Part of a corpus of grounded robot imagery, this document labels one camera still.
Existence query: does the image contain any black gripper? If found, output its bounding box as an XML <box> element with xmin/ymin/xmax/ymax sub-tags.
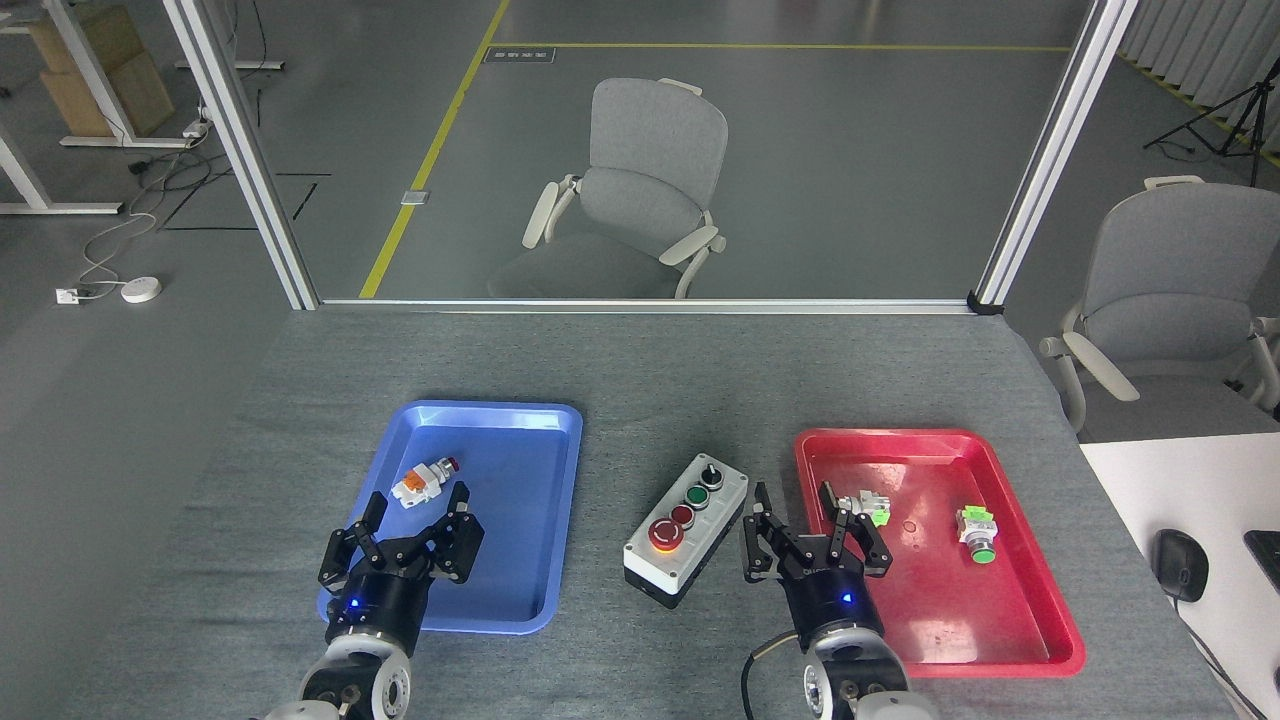
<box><xmin>318</xmin><ymin>482</ymin><xmax>487</xmax><ymax>653</ymax></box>
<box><xmin>741</xmin><ymin>481</ymin><xmax>894</xmax><ymax>653</ymax></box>

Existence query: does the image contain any grey control box with buttons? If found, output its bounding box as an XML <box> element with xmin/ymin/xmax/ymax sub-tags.
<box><xmin>623</xmin><ymin>453</ymin><xmax>750</xmax><ymax>610</ymax></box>

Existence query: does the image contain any red push button orange block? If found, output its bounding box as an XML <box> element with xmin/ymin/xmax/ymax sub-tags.
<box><xmin>392</xmin><ymin>457</ymin><xmax>461</xmax><ymax>509</ymax></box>

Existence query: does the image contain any black push button green block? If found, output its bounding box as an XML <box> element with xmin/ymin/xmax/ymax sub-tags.
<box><xmin>838</xmin><ymin>489</ymin><xmax>892</xmax><ymax>528</ymax></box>

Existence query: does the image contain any brown cardboard box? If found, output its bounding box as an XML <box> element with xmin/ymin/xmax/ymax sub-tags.
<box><xmin>28</xmin><ymin>5</ymin><xmax>176</xmax><ymax>139</ymax></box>

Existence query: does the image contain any blue plastic tray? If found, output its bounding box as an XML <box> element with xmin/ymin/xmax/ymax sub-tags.
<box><xmin>317</xmin><ymin>400</ymin><xmax>584</xmax><ymax>636</ymax></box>

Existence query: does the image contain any red plastic tray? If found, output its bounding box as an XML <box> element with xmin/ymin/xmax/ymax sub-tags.
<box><xmin>794</xmin><ymin>428</ymin><xmax>1087</xmax><ymax>679</ymax></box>

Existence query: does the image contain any black computer mouse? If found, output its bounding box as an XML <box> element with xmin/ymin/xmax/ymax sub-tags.
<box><xmin>1150</xmin><ymin>528</ymin><xmax>1210</xmax><ymax>603</ymax></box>

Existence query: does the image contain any white desk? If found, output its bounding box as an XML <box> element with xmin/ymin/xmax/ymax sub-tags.
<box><xmin>1078</xmin><ymin>432</ymin><xmax>1280</xmax><ymax>720</ymax></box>

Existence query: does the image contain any grey office chair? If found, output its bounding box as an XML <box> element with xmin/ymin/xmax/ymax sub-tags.
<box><xmin>1038</xmin><ymin>176</ymin><xmax>1280</xmax><ymax>436</ymax></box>
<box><xmin>488</xmin><ymin>78</ymin><xmax>729</xmax><ymax>301</ymax></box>

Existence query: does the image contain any black keyboard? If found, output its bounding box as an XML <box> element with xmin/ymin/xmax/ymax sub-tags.
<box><xmin>1243</xmin><ymin>530</ymin><xmax>1280</xmax><ymax>593</ymax></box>

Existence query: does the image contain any black tripod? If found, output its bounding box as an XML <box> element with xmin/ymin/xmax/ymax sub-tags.
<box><xmin>1143</xmin><ymin>55</ymin><xmax>1280</xmax><ymax>189</ymax></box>

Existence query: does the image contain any white curtain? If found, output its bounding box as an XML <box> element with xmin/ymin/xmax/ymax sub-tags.
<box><xmin>1118</xmin><ymin>0</ymin><xmax>1280</xmax><ymax>166</ymax></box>

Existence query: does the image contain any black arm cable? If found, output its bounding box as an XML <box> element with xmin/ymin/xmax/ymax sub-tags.
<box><xmin>741</xmin><ymin>630</ymin><xmax>807</xmax><ymax>720</ymax></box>

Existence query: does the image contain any green push button switch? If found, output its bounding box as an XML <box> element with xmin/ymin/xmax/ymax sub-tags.
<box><xmin>956</xmin><ymin>506</ymin><xmax>998</xmax><ymax>564</ymax></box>

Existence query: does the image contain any silver aluminium rail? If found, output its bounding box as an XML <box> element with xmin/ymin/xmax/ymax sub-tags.
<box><xmin>318</xmin><ymin>297</ymin><xmax>976</xmax><ymax>316</ymax></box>

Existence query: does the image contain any silver aluminium post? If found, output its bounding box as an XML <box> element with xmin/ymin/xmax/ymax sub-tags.
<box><xmin>968</xmin><ymin>0</ymin><xmax>1141</xmax><ymax>317</ymax></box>
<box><xmin>162</xmin><ymin>0</ymin><xmax>321</xmax><ymax>311</ymax></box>

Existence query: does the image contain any white floor cable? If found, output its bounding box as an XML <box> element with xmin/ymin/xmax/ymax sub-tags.
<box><xmin>78</xmin><ymin>208</ymin><xmax>161</xmax><ymax>296</ymax></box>

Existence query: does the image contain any white desk frame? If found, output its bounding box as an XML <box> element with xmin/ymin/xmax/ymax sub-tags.
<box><xmin>0</xmin><ymin>0</ymin><xmax>201</xmax><ymax>150</ymax></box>
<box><xmin>0</xmin><ymin>125</ymin><xmax>124</xmax><ymax>216</ymax></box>

